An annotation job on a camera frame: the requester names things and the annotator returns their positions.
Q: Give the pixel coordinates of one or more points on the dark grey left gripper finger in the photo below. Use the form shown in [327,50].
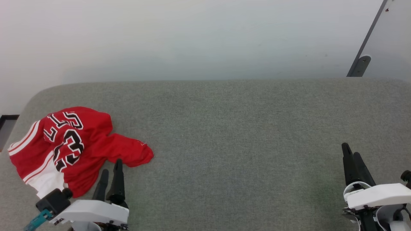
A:
[102,186]
[118,186]

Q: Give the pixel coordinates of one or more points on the dark grey metal bar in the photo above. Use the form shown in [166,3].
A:
[360,65]

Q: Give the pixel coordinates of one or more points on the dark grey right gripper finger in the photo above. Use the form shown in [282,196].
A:
[349,166]
[362,170]

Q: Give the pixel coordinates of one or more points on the red basketball jersey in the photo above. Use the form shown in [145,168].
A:
[93,141]

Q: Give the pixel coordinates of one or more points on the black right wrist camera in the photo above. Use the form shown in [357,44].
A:
[406,176]

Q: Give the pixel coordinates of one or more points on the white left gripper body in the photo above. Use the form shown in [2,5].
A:
[96,211]

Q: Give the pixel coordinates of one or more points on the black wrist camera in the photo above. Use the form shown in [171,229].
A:
[54,201]
[406,176]

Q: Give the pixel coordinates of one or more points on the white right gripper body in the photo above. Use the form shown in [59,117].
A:
[379,195]

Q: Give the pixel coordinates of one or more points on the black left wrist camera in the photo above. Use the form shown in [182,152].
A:
[54,201]

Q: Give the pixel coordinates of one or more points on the light grey panel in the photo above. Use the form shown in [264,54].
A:
[391,41]

